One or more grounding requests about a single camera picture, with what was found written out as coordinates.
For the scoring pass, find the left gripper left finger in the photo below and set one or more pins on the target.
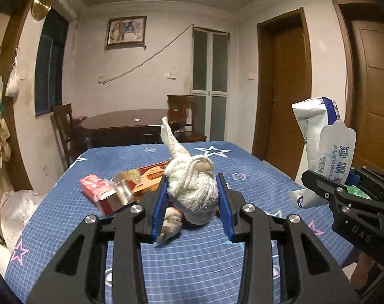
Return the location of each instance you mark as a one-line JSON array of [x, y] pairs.
[[76, 273]]

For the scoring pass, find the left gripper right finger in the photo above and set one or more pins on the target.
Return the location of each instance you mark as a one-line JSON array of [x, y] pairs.
[[308, 273]]

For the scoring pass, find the white wet wipes pack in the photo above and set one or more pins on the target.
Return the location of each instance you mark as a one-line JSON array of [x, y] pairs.
[[330, 144]]

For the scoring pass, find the white knitted cloth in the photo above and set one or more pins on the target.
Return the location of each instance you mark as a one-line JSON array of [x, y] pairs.
[[192, 184]]

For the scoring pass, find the person's right hand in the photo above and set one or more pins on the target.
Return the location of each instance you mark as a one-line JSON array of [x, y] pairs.
[[360, 275]]

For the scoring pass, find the long red carton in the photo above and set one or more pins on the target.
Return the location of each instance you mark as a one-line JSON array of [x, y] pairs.
[[107, 198]]

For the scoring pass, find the white plastic bag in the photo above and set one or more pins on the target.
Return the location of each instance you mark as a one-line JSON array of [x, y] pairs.
[[16, 209]]

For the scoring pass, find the open red-brown snack box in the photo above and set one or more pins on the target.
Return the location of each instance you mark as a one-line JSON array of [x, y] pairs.
[[134, 183]]

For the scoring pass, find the beige towel cloth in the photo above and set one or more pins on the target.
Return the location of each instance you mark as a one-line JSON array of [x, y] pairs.
[[172, 224]]

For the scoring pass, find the left wooden chair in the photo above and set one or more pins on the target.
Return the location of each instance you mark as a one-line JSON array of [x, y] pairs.
[[72, 143]]

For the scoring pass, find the wooden chair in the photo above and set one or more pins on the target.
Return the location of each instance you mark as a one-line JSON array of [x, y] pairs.
[[72, 143], [185, 105]]

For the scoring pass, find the dark wooden dining table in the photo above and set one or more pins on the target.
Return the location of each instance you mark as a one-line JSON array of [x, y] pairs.
[[129, 127]]

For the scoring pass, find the brown wooden door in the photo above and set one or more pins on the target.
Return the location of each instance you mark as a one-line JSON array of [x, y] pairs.
[[284, 78], [362, 27]]

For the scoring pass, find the right wooden chair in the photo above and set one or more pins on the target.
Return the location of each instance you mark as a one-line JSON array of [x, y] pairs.
[[185, 105]]

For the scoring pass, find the white glass double door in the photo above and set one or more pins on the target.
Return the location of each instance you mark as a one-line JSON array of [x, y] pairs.
[[210, 82]]

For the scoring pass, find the dark window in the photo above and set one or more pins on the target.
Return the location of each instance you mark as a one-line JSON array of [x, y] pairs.
[[49, 63]]

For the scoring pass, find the framed elephant picture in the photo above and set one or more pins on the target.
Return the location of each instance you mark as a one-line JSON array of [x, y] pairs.
[[124, 32]]

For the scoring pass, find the gold round wall clock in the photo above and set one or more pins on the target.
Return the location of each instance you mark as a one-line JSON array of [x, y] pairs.
[[40, 9]]

